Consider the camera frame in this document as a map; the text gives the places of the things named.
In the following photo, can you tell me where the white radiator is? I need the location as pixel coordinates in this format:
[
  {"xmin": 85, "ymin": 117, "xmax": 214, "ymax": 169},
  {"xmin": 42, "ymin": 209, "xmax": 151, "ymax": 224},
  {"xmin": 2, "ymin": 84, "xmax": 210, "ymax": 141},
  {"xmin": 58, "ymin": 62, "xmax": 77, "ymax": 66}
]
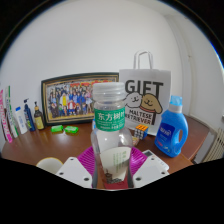
[{"xmin": 201, "ymin": 126, "xmax": 224, "ymax": 164}]

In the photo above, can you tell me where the tall pink box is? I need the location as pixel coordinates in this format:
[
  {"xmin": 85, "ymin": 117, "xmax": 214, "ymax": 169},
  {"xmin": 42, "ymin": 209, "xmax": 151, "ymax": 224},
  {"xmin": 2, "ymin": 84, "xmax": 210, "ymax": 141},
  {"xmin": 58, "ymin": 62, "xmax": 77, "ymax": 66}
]
[{"xmin": 0, "ymin": 88, "xmax": 14, "ymax": 144}]

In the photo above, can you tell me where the dark brown pump bottle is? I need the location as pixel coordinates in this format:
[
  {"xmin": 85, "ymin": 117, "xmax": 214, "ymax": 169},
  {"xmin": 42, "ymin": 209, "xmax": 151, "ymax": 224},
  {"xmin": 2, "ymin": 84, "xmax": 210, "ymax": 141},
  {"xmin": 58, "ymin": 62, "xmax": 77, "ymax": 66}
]
[{"xmin": 33, "ymin": 101, "xmax": 46, "ymax": 131}]

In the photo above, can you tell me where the dark blue pump bottle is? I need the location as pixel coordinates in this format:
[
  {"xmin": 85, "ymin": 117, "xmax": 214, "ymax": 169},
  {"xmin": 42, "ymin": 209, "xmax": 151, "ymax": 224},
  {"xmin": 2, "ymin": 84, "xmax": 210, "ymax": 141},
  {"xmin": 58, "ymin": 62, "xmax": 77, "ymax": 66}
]
[{"xmin": 22, "ymin": 97, "xmax": 37, "ymax": 133}]

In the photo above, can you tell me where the white bottle with blue cap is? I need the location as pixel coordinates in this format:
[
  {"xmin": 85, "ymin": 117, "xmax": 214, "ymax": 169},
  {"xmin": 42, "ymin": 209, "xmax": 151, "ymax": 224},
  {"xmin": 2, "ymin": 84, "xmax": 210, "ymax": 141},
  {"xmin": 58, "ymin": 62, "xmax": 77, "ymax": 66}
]
[{"xmin": 14, "ymin": 106, "xmax": 29, "ymax": 136}]

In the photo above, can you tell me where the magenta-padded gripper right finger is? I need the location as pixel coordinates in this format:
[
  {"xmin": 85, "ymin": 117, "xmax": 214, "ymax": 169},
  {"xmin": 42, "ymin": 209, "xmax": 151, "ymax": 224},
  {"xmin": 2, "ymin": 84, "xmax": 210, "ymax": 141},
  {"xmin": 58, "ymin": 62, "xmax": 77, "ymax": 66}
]
[{"xmin": 127, "ymin": 146, "xmax": 170, "ymax": 189}]

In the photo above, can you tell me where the tall white and green box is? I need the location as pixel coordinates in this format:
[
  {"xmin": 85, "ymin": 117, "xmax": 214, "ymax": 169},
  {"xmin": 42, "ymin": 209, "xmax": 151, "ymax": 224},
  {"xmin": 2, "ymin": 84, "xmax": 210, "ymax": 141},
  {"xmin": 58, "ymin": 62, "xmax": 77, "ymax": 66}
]
[{"xmin": 4, "ymin": 85, "xmax": 20, "ymax": 139}]

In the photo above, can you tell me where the blue detergent bottle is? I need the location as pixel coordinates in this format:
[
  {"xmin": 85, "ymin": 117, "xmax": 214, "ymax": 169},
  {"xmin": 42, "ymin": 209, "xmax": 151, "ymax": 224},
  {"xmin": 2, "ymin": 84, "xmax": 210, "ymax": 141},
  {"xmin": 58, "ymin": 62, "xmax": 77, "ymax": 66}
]
[{"xmin": 153, "ymin": 94, "xmax": 190, "ymax": 159}]

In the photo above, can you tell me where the small green box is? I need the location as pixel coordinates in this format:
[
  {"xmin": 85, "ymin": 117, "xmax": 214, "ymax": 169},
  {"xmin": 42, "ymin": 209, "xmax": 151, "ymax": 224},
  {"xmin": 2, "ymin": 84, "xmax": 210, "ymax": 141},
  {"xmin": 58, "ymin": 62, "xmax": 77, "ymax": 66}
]
[
  {"xmin": 63, "ymin": 125, "xmax": 80, "ymax": 135},
  {"xmin": 50, "ymin": 124, "xmax": 65, "ymax": 134}
]

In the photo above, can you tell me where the white paper gift bag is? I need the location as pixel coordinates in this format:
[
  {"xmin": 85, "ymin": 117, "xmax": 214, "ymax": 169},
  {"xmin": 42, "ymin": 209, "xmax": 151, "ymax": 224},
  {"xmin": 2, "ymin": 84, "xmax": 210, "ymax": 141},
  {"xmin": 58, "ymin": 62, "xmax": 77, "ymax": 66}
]
[{"xmin": 118, "ymin": 50, "xmax": 172, "ymax": 136}]

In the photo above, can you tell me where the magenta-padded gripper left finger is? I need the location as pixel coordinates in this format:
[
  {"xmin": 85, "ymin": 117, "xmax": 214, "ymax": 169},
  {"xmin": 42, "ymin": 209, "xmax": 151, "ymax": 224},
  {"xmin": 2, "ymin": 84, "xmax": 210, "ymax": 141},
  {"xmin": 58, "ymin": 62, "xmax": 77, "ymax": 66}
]
[{"xmin": 55, "ymin": 146, "xmax": 97, "ymax": 190}]

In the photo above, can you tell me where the brown wooden side cabinet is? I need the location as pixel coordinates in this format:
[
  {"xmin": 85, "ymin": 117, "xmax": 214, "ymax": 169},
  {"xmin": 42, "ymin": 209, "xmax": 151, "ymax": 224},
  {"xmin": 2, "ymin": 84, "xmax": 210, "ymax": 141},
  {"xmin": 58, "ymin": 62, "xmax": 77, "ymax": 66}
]
[{"xmin": 181, "ymin": 114, "xmax": 211, "ymax": 163}]

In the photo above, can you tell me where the framed group photo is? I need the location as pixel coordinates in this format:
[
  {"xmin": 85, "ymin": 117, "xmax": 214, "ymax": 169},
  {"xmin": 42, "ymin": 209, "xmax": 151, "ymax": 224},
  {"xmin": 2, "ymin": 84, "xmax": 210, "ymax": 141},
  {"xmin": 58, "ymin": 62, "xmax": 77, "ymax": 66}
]
[{"xmin": 40, "ymin": 71, "xmax": 121, "ymax": 127}]

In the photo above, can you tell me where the clear green-labelled drink bottle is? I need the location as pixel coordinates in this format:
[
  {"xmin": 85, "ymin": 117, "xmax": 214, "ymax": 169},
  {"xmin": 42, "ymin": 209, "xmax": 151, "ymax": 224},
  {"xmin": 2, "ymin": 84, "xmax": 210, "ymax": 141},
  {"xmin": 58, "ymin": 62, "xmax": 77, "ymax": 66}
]
[{"xmin": 90, "ymin": 81, "xmax": 135, "ymax": 191}]

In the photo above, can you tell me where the small snack packet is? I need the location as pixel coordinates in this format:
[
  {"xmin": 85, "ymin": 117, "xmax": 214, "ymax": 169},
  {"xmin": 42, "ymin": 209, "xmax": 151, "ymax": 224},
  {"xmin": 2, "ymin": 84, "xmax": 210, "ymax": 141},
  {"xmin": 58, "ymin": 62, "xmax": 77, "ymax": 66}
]
[{"xmin": 131, "ymin": 135, "xmax": 141, "ymax": 147}]

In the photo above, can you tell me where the colourful puzzle cube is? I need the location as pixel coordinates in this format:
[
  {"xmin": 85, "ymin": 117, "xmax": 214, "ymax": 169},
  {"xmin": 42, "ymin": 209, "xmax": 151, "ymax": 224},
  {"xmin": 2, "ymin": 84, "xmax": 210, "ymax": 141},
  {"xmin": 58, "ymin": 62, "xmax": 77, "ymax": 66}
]
[{"xmin": 133, "ymin": 123, "xmax": 150, "ymax": 141}]

